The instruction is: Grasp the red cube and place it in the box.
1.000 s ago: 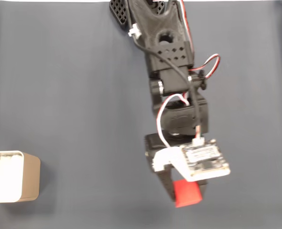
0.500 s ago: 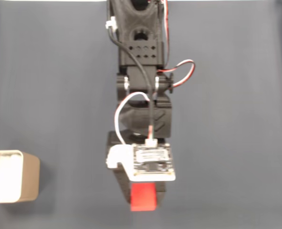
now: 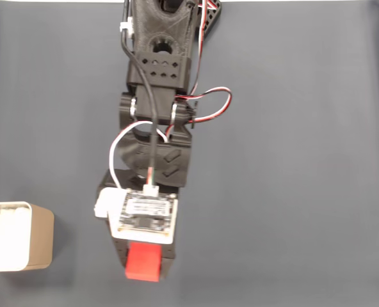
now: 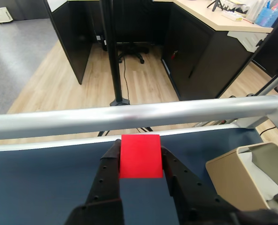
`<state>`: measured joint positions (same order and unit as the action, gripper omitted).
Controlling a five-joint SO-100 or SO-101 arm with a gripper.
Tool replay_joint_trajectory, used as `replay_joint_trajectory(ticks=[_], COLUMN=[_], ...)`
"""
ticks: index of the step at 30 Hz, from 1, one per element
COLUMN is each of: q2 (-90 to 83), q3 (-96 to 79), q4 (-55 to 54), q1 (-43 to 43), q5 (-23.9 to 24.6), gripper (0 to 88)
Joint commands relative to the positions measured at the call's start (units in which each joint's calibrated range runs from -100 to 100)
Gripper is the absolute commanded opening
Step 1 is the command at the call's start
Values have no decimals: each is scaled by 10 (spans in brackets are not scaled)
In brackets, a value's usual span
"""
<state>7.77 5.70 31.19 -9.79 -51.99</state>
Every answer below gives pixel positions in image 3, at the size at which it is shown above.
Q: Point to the white padding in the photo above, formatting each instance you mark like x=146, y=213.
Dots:
x=5, y=236

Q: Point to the grey table mat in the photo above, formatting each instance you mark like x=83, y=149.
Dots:
x=272, y=192

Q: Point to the red cube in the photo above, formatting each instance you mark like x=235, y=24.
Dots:
x=143, y=260

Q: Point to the camera board on white mount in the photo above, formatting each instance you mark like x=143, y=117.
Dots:
x=148, y=217

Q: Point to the beige box with white rim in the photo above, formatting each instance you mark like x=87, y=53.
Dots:
x=42, y=238

